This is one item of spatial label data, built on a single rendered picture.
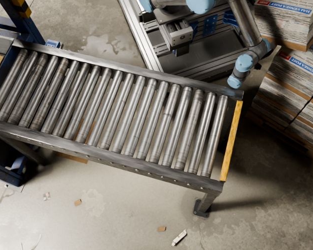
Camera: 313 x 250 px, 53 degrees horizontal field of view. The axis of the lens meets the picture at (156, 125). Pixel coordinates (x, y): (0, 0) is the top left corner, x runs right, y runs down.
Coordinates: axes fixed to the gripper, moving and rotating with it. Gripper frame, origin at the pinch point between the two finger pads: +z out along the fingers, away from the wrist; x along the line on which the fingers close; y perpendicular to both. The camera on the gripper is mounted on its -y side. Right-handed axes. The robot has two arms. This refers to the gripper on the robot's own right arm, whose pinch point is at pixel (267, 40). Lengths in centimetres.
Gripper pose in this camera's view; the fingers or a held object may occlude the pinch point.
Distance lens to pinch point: 190.1
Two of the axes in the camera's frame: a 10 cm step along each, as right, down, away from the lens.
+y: -3.0, -5.3, -7.9
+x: -7.4, -3.9, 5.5
